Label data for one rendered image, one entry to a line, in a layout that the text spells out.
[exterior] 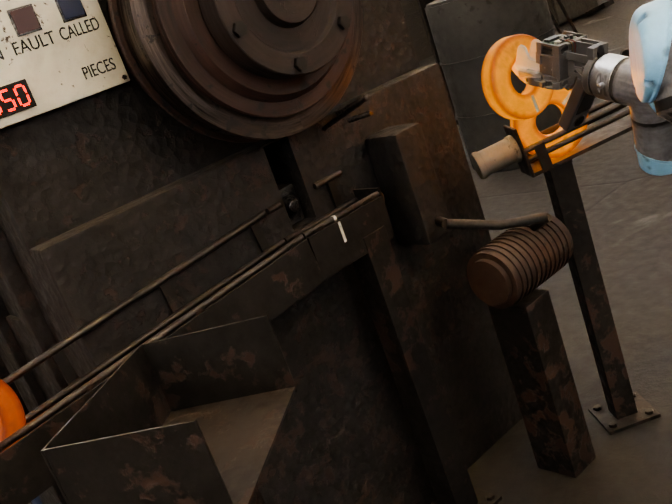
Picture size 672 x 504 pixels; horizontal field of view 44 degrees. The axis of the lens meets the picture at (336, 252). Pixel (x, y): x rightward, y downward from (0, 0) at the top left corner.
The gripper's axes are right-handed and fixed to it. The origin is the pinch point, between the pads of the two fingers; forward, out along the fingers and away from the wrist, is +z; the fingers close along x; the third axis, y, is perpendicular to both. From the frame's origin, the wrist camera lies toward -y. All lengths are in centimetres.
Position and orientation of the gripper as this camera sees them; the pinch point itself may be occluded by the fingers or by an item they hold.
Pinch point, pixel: (516, 67)
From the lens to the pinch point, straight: 162.5
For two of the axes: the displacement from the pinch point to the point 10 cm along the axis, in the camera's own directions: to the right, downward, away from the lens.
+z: -5.6, -3.4, 7.6
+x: -8.2, 4.0, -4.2
